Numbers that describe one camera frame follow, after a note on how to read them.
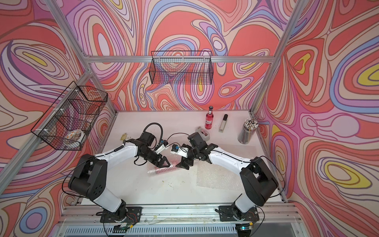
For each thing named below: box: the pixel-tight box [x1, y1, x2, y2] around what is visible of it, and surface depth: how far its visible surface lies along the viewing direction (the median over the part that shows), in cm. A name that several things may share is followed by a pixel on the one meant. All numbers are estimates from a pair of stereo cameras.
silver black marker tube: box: [218, 113, 228, 133], surface depth 110 cm
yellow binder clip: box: [119, 132, 130, 141], surface depth 105 cm
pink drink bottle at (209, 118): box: [204, 105, 214, 130], surface depth 103 cm
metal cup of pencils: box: [237, 118, 260, 145], surface depth 92 cm
